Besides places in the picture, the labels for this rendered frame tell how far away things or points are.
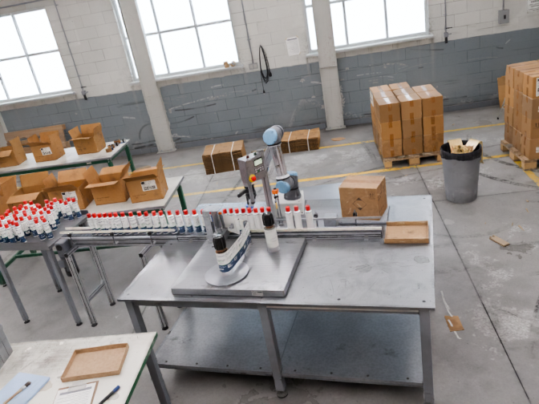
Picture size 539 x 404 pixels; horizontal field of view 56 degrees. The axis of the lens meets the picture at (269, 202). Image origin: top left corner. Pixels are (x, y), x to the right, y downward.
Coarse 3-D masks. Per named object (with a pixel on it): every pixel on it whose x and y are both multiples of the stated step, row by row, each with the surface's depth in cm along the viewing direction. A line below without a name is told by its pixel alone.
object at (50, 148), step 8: (32, 136) 737; (40, 136) 750; (48, 136) 717; (56, 136) 735; (32, 144) 721; (40, 144) 721; (48, 144) 721; (56, 144) 733; (32, 152) 731; (40, 152) 728; (48, 152) 726; (56, 152) 732; (64, 152) 752; (40, 160) 734; (48, 160) 733
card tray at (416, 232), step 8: (392, 224) 375; (400, 224) 373; (408, 224) 372; (416, 224) 370; (424, 224) 368; (392, 232) 366; (400, 232) 364; (408, 232) 362; (416, 232) 360; (424, 232) 358; (384, 240) 354; (392, 240) 352; (400, 240) 351; (408, 240) 349; (416, 240) 347; (424, 240) 346
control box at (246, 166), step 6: (252, 156) 375; (258, 156) 376; (240, 162) 375; (246, 162) 370; (252, 162) 373; (240, 168) 378; (246, 168) 372; (252, 168) 375; (264, 168) 382; (246, 174) 374; (252, 174) 376; (258, 174) 380; (264, 174) 383; (246, 180) 378; (252, 180) 377
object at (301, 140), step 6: (288, 132) 858; (294, 132) 852; (300, 132) 847; (306, 132) 841; (312, 132) 836; (318, 132) 830; (282, 138) 836; (288, 138) 830; (294, 138) 824; (300, 138) 818; (306, 138) 813; (312, 138) 807; (318, 138) 821; (282, 144) 821; (288, 144) 817; (294, 144) 816; (300, 144) 815; (306, 144) 813; (312, 144) 812; (318, 144) 823; (282, 150) 825; (288, 150) 822; (294, 150) 821; (300, 150) 819; (306, 150) 818
